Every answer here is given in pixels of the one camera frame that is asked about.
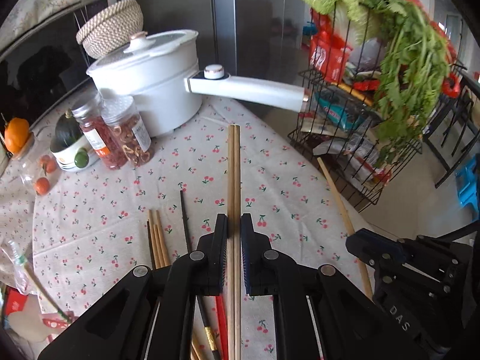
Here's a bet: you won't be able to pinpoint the light wooden chopstick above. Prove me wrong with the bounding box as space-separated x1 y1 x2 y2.
226 124 235 360

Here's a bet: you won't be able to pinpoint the black chopstick with gold band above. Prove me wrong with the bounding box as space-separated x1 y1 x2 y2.
197 297 221 360

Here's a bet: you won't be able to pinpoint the dark brown chopstick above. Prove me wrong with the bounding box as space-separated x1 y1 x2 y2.
146 219 155 271

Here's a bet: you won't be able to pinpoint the blue plastic stool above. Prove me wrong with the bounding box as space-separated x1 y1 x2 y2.
456 155 479 217

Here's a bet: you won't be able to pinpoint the cherry print tablecloth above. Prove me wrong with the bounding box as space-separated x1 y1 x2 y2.
1 97 362 314

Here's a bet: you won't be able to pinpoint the wooden skewer with green tip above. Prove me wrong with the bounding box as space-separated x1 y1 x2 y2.
23 262 73 323

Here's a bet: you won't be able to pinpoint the white bowl with green fruit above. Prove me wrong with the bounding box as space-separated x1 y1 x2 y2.
49 136 99 172

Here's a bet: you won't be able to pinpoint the blue snack package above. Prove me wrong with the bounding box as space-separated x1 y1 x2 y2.
314 89 368 132

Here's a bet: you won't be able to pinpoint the jar of dried fruit rings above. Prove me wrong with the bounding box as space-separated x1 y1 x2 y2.
101 96 154 167

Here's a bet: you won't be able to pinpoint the clear plastic bottle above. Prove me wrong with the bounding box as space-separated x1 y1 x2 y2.
1 239 37 295

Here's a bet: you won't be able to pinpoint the clear jar with kumquats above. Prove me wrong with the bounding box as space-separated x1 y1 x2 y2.
12 133 61 196

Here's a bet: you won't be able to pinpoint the dark green squash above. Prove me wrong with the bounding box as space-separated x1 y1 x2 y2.
55 109 83 148

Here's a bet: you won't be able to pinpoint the jar of red goji berries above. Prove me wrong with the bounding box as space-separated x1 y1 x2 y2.
72 93 127 170

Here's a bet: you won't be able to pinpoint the leafy green vegetables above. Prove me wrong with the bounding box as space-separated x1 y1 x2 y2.
362 0 449 167

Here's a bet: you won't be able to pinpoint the red plastic bag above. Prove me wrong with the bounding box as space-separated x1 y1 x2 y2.
303 0 461 119

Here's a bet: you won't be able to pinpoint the orange fruit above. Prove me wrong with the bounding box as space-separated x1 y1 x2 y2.
4 118 30 155

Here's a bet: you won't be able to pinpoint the stainless steel refrigerator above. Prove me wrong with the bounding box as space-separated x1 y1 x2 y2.
137 0 305 84

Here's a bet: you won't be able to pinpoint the woven rattan basket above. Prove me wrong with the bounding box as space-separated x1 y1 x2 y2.
76 0 144 59

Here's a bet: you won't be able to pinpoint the black microwave oven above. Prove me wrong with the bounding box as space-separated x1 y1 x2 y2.
1 0 108 129

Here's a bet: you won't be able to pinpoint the napa cabbage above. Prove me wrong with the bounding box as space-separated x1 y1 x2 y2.
303 0 380 47

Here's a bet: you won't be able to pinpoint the black metal chair frame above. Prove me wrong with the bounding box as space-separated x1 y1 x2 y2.
423 63 479 189

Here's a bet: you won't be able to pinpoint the black wire basket rack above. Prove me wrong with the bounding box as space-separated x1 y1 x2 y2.
288 9 422 211

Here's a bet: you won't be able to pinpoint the white electric pot with handle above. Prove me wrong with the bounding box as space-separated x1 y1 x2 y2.
86 29 308 137

